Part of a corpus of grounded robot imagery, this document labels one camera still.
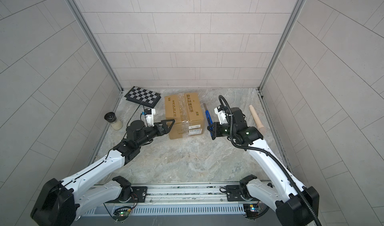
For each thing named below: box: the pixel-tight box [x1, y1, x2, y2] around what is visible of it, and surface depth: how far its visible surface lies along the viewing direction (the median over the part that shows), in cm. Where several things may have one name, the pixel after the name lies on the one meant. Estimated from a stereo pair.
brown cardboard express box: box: [164, 92, 204, 140], surface depth 84 cm
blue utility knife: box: [203, 103, 214, 136], surface depth 75 cm
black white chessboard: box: [124, 86, 162, 109], surface depth 110 cm
